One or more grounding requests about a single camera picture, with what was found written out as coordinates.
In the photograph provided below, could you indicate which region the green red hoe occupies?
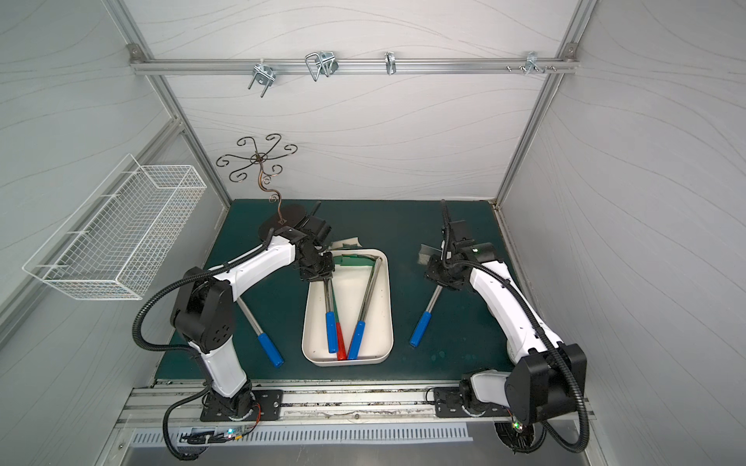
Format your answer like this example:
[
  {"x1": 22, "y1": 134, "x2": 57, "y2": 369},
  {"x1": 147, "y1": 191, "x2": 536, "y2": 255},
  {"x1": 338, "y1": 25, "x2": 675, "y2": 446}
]
[
  {"x1": 330, "y1": 285, "x2": 348, "y2": 361},
  {"x1": 333, "y1": 256, "x2": 372, "y2": 340}
]

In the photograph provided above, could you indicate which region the steel blue hoe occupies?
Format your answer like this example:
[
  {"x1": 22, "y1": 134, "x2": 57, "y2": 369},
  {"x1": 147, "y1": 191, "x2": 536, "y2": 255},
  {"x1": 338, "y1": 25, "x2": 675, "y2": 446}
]
[
  {"x1": 237, "y1": 298, "x2": 285, "y2": 368},
  {"x1": 322, "y1": 235, "x2": 363, "y2": 355},
  {"x1": 409, "y1": 245, "x2": 443, "y2": 348},
  {"x1": 347, "y1": 254, "x2": 383, "y2": 360}
]

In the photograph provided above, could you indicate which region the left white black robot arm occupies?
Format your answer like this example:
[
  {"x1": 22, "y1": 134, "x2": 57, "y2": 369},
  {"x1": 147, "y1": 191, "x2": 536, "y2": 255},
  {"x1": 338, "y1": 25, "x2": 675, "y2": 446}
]
[{"x1": 171, "y1": 205, "x2": 334, "y2": 419}]

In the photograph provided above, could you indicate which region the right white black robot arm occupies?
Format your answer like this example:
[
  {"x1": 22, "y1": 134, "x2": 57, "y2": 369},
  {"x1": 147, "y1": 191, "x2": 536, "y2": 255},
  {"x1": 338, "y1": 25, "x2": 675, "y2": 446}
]
[{"x1": 425, "y1": 202, "x2": 588, "y2": 425}]

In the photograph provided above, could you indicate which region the white plastic storage tray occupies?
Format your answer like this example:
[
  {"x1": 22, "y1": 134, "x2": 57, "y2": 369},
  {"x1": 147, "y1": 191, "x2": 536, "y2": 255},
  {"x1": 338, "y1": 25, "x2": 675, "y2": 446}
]
[{"x1": 301, "y1": 249, "x2": 394, "y2": 367}]

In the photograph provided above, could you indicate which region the bronze scroll jewelry stand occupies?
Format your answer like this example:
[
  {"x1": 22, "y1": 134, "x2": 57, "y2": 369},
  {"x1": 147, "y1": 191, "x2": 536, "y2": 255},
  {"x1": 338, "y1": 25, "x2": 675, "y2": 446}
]
[{"x1": 215, "y1": 133, "x2": 307, "y2": 239}]

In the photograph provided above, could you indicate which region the green table mat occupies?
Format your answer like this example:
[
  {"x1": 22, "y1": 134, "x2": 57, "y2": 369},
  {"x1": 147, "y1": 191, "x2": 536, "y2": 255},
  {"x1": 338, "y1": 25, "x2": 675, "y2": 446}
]
[{"x1": 155, "y1": 199, "x2": 554, "y2": 384}]

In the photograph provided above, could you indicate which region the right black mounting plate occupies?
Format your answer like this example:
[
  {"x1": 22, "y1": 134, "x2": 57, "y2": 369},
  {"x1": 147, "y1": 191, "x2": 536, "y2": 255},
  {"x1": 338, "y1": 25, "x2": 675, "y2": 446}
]
[{"x1": 427, "y1": 386, "x2": 509, "y2": 419}]

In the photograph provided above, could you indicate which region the black mounting plate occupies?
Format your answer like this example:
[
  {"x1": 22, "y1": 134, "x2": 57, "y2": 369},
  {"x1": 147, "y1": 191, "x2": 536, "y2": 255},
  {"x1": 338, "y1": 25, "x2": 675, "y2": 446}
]
[
  {"x1": 199, "y1": 389, "x2": 283, "y2": 423},
  {"x1": 427, "y1": 386, "x2": 509, "y2": 419}
]

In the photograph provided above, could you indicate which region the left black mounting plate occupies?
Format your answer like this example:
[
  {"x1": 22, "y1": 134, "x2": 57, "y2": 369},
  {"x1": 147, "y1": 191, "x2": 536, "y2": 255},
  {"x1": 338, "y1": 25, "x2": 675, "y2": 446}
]
[{"x1": 199, "y1": 389, "x2": 283, "y2": 423}]

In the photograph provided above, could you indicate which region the left metal u-bolt clamp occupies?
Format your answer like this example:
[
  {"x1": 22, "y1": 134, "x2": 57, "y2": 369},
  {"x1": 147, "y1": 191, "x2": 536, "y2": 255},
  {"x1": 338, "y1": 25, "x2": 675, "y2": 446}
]
[{"x1": 247, "y1": 62, "x2": 276, "y2": 98}]

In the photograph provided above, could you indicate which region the double metal u-bolt clamp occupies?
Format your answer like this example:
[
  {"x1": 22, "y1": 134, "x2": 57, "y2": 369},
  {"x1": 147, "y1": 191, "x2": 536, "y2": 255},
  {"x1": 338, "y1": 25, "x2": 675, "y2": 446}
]
[{"x1": 304, "y1": 50, "x2": 339, "y2": 82}]

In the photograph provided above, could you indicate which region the small metal clamp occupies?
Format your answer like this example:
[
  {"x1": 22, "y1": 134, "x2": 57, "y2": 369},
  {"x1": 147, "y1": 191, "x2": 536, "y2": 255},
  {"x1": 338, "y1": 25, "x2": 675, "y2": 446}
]
[{"x1": 384, "y1": 52, "x2": 396, "y2": 76}]

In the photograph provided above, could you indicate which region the right metal bolt clamp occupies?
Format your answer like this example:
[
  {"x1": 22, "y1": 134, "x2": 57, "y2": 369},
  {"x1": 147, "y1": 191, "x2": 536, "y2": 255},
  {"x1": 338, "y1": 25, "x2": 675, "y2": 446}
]
[{"x1": 505, "y1": 52, "x2": 556, "y2": 75}]

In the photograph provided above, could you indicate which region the left black corrugated cable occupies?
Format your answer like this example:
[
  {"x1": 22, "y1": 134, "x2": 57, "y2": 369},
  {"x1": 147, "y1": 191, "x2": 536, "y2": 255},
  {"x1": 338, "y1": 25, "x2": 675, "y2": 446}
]
[{"x1": 131, "y1": 229, "x2": 275, "y2": 461}]

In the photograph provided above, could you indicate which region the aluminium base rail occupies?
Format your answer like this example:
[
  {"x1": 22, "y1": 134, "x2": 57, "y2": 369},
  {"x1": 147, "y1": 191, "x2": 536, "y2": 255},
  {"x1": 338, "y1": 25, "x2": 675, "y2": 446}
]
[{"x1": 115, "y1": 381, "x2": 596, "y2": 429}]

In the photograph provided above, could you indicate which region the white slotted cable duct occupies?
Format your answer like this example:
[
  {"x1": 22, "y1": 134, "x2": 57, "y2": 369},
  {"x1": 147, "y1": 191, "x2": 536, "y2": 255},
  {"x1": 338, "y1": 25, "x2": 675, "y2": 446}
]
[{"x1": 129, "y1": 423, "x2": 474, "y2": 449}]

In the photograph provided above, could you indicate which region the white wire basket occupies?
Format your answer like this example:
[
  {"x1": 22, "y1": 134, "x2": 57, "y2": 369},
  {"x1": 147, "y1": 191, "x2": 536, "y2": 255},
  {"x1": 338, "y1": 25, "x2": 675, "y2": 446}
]
[{"x1": 21, "y1": 155, "x2": 206, "y2": 301}]

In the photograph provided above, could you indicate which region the horizontal aluminium rail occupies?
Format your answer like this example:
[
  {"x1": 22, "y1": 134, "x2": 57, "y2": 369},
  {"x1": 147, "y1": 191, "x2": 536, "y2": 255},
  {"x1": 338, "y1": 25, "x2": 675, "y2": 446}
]
[{"x1": 130, "y1": 56, "x2": 580, "y2": 76}]

